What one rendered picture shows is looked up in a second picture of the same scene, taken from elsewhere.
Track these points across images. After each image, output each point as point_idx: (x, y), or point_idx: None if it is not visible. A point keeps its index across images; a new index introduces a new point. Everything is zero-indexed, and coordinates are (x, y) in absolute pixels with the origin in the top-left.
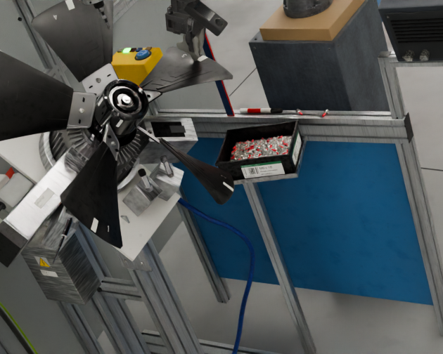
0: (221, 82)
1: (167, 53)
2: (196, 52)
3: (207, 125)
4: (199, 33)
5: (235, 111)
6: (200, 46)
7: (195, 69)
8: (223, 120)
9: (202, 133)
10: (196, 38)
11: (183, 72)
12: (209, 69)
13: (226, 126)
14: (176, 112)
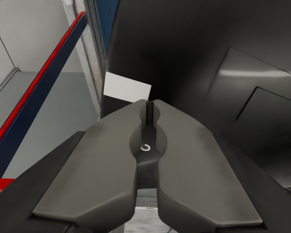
0: (62, 44)
1: (146, 182)
2: (182, 119)
3: (100, 54)
4: (113, 204)
5: (71, 16)
6: (138, 124)
7: (239, 72)
8: (92, 30)
9: (104, 58)
10: (184, 195)
11: (284, 109)
12: (208, 15)
13: (94, 23)
14: (98, 98)
